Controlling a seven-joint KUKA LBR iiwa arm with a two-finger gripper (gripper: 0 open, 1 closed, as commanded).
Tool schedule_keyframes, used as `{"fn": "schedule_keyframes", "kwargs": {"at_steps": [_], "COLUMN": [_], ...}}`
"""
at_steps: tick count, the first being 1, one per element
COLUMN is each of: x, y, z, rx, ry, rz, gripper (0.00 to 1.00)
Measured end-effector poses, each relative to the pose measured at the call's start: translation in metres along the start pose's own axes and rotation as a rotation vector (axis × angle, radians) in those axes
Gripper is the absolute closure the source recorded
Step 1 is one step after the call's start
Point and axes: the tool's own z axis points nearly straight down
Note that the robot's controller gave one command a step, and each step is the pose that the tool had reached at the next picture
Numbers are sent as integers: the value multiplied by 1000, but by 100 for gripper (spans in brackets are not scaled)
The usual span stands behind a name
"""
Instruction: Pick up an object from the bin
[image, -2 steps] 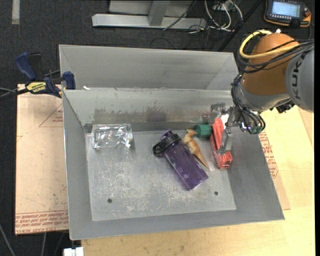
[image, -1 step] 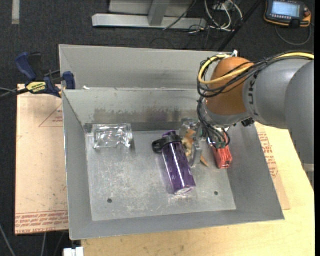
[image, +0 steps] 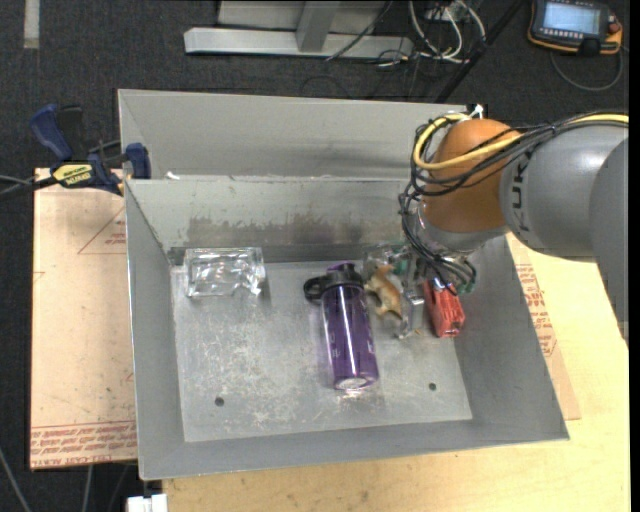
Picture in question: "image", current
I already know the brown cardboard board red print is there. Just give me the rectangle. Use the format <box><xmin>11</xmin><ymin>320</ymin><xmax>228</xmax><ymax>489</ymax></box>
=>
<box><xmin>29</xmin><ymin>167</ymin><xmax>583</xmax><ymax>472</ymax></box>

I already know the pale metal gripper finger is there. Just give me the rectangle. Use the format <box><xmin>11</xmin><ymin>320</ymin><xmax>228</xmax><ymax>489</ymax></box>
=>
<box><xmin>398</xmin><ymin>292</ymin><xmax>427</xmax><ymax>341</ymax></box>
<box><xmin>366</xmin><ymin>244</ymin><xmax>400</xmax><ymax>275</ymax></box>

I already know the brown toy animal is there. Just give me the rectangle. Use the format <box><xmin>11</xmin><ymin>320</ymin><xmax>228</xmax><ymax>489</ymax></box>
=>
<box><xmin>363</xmin><ymin>264</ymin><xmax>403</xmax><ymax>319</ymax></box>

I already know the grey metal bin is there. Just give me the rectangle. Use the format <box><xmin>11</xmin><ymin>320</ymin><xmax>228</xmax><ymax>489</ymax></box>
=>
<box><xmin>117</xmin><ymin>88</ymin><xmax>571</xmax><ymax>481</ymax></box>

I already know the purple plastic bottle black cap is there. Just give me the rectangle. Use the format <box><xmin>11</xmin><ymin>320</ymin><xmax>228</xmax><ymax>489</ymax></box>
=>
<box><xmin>302</xmin><ymin>261</ymin><xmax>381</xmax><ymax>393</ymax></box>

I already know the clear glass block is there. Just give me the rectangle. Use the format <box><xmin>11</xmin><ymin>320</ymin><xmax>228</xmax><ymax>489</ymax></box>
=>
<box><xmin>183</xmin><ymin>246</ymin><xmax>267</xmax><ymax>300</ymax></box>

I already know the red plastic block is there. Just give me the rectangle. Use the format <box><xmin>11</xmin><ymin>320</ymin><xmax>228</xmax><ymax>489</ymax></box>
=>
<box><xmin>423</xmin><ymin>278</ymin><xmax>467</xmax><ymax>339</ymax></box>

